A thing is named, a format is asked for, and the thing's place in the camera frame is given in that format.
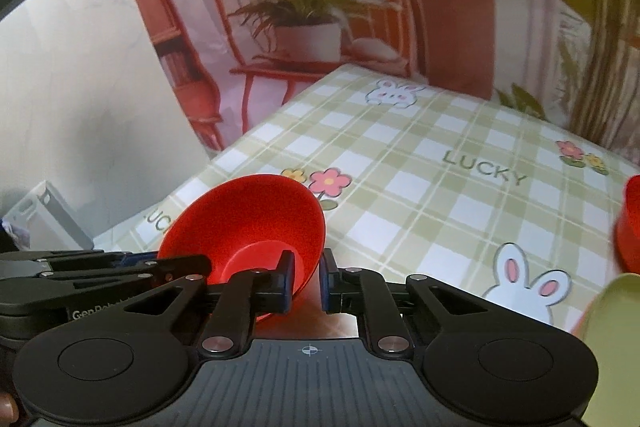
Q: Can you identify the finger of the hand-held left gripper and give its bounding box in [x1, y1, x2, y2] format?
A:
[0, 255, 213, 303]
[0, 250, 157, 277]

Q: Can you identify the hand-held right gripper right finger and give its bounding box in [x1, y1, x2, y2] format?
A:
[320, 249, 481, 358]

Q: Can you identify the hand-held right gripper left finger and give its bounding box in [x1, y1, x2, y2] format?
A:
[122, 251, 297, 360]

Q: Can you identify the red bowl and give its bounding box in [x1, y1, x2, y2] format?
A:
[157, 174, 327, 323]
[614, 175, 640, 274]

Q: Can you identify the person's left hand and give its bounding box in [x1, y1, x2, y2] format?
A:
[0, 393, 20, 427]

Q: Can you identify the white box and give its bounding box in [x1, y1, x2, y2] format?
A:
[2, 180, 95, 253]

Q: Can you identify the green checked rabbit tablecloth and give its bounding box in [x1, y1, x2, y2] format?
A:
[92, 63, 640, 343]

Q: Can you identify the green oval plate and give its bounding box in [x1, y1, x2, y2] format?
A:
[582, 273, 640, 427]

